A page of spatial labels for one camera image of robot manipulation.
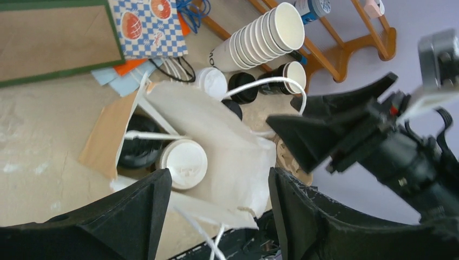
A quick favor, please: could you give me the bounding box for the white cup lid stack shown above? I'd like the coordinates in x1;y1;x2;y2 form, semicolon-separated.
195;67;228;101

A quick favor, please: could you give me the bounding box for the black cup with white cup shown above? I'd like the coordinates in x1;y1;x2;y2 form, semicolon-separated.
258;61;307;96

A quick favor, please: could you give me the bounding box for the single black cup lid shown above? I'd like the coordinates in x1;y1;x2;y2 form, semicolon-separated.
118;114;163;170

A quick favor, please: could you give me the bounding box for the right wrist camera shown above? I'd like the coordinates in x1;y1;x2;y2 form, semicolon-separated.
397;29;458;124

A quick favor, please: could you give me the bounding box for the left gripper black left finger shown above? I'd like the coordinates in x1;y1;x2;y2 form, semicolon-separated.
1;170;172;259

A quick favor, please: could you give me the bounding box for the pink white tape dispenser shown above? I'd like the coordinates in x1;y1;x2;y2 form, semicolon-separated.
360;0;385;19

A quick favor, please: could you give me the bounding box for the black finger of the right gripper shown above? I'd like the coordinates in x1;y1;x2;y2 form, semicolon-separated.
267;108;370;173
303;72;398;117

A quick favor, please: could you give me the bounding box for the blue lidded jar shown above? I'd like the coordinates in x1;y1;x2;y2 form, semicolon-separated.
293;0;331;25

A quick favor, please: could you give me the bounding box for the brown kraft paper bag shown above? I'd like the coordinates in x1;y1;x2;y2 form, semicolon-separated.
79;75;277;241

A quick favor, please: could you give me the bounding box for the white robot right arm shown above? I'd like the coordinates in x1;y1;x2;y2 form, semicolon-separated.
266;73;458;220

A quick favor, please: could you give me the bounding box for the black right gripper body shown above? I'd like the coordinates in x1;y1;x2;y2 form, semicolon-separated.
325;91;411;174

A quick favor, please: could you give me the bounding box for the black blue marker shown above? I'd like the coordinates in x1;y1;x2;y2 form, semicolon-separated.
288;50;307;66

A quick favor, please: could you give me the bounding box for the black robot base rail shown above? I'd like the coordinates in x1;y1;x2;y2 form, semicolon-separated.
219;210;282;260

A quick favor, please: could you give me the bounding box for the green paper bag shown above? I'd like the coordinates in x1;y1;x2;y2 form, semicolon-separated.
1;1;125;87

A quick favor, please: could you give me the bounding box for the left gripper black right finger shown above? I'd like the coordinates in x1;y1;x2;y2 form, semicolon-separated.
268;168;458;259

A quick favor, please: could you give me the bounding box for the blue checkered paper bag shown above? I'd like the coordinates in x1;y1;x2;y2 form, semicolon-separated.
91;0;212;98

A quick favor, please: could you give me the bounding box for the wooden shelf rack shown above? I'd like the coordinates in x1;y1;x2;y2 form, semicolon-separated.
204;1;397;90

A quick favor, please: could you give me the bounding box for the white paper cup stack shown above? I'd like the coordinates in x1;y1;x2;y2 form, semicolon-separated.
208;2;305;72

